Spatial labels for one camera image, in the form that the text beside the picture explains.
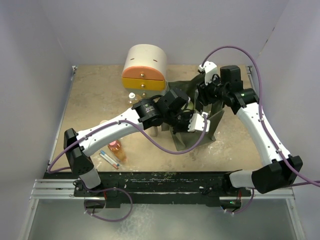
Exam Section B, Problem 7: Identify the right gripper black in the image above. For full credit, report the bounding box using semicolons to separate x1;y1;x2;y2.
197;72;229;106

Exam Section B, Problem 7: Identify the green canvas bag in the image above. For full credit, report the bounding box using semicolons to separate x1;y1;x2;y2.
161;74;225;151

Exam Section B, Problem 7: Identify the amber bottle white cap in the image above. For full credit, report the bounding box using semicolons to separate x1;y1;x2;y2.
127;92;140;106

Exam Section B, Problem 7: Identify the green pump lotion bottle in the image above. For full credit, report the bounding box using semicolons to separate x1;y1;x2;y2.
186;101;194;111

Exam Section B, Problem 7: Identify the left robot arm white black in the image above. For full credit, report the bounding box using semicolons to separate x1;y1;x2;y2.
64;88;195;196

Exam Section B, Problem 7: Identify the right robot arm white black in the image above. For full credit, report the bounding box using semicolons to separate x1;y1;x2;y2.
197;61;303;196

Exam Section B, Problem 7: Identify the clear conical tube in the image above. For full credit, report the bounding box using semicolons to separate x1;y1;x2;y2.
148;126;158;137

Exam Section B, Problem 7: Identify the round-top mini drawer cabinet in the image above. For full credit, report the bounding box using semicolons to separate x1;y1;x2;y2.
121;44;168;98

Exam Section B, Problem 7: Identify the orange bottle pink cap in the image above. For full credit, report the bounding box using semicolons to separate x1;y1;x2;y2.
107;140;127;163

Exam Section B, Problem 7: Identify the red tipped pen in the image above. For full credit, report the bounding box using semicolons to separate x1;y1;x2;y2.
99;153;119;170

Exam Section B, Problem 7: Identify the blue capped pen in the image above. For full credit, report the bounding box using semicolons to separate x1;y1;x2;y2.
99;150;120;167

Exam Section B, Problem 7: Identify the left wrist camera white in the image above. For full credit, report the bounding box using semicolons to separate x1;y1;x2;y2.
187;112;211;133

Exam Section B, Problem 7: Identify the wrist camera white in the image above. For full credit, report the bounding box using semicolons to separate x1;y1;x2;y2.
198;61;218;86
187;112;211;133

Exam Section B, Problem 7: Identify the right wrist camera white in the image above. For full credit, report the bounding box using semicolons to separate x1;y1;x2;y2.
198;61;218;86

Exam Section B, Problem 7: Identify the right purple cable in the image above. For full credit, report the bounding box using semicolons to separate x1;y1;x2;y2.
201;45;320;188

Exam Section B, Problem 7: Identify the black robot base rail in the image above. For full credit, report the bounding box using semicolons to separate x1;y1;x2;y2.
43;171;252;209

